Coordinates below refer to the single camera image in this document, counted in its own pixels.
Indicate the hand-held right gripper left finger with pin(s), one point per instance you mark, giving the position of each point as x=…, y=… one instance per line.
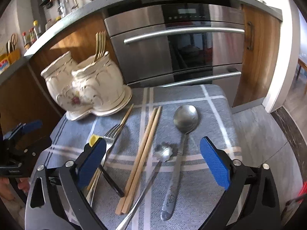
x=92, y=164

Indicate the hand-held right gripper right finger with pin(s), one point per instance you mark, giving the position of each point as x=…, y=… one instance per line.
x=214, y=164

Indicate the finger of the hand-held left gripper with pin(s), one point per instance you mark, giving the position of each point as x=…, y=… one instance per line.
x=33, y=125
x=36, y=146

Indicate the silver fork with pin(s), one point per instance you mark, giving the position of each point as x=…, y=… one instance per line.
x=111, y=134

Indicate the large steel spoon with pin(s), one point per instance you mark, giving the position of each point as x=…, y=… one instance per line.
x=186, y=119

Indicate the small flower-shaped steel spoon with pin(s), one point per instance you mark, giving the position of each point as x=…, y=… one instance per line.
x=163, y=151

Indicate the cream floral ceramic utensil holder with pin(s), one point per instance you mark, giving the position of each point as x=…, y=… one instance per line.
x=96, y=86

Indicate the person's left hand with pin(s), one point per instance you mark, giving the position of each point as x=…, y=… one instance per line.
x=22, y=184

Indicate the dark wooden base cabinet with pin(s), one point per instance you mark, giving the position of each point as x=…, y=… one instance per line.
x=24, y=100

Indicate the grey plaid tablecloth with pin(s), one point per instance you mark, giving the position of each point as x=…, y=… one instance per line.
x=203, y=115

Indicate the colourful packet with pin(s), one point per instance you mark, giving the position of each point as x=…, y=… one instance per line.
x=4, y=64

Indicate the yellow knife block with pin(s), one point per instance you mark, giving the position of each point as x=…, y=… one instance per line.
x=14, y=55

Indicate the red-capped sauce bottle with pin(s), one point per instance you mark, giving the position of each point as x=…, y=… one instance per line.
x=32, y=36
x=26, y=40

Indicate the stainless steel drawer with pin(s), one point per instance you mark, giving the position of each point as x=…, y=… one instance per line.
x=225, y=73

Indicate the red object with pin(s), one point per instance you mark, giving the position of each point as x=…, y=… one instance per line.
x=302, y=191

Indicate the wooden cabinet beside oven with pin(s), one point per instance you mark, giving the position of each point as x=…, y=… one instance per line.
x=72, y=38

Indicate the yellow-capped bottle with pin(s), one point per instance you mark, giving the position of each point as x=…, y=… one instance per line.
x=37, y=30

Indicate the gold fork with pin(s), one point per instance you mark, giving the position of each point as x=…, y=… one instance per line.
x=100, y=45

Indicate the wooden cabinet door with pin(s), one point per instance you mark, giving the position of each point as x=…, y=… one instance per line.
x=261, y=64

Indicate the dark stone countertop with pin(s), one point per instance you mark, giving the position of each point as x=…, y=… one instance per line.
x=79, y=13

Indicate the stainless steel built-in oven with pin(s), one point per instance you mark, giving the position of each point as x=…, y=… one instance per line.
x=144, y=50

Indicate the wooden table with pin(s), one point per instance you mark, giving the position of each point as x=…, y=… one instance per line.
x=302, y=64

